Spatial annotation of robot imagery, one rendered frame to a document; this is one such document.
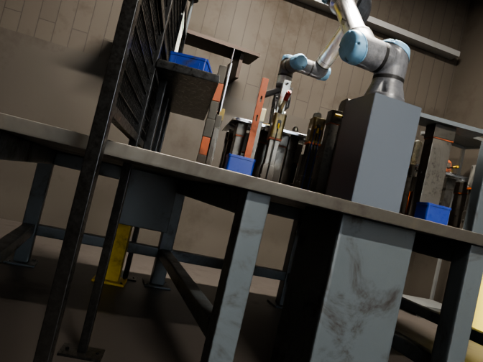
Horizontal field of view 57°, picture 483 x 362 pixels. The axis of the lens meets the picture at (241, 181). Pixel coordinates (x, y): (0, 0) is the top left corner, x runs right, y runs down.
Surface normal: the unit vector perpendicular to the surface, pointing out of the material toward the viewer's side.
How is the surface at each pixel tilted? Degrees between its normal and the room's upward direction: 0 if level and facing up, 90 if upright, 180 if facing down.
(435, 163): 90
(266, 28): 90
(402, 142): 90
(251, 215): 90
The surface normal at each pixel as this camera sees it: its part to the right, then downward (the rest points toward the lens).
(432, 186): 0.14, -0.01
